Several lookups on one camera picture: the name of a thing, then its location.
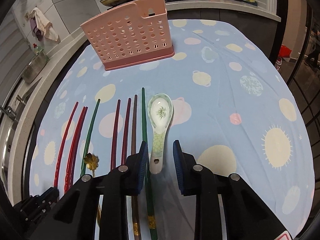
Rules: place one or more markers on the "pink white hanging towel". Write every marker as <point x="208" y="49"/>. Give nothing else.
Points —
<point x="44" y="25"/>

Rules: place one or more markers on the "red bag on floor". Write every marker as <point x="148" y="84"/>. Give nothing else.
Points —
<point x="284" y="52"/>

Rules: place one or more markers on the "green dish soap bottle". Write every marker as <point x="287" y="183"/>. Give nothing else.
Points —
<point x="37" y="49"/>

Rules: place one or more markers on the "purple hanging cloth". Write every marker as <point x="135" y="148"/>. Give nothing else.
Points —
<point x="35" y="30"/>

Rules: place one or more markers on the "short green chopstick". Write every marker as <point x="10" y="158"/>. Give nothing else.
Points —
<point x="88" y="138"/>

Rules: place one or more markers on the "stainless steel basin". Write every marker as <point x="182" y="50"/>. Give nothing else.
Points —
<point x="34" y="67"/>

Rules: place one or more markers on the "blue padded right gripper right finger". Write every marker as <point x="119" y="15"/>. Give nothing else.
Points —
<point x="179" y="165"/>

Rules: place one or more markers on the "green white ceramic soup spoon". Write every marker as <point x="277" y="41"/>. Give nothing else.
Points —
<point x="160" y="112"/>

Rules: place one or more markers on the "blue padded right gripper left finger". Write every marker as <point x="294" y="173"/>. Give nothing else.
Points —
<point x="142" y="160"/>

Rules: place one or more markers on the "blue planet pattern tablecloth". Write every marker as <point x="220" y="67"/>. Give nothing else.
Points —
<point x="232" y="111"/>

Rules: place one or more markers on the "gold flower handle spoon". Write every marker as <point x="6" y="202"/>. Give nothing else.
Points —
<point x="91" y="162"/>

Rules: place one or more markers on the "brown maroon chopstick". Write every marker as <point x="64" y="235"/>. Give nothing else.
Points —
<point x="134" y="200"/>

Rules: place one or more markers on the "chrome sink faucet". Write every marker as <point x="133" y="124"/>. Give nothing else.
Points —
<point x="15" y="115"/>

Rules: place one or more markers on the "long green chopstick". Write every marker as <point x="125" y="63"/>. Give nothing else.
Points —
<point x="148" y="189"/>

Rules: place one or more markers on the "pink perforated utensil holder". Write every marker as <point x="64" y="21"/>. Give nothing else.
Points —
<point x="129" y="34"/>

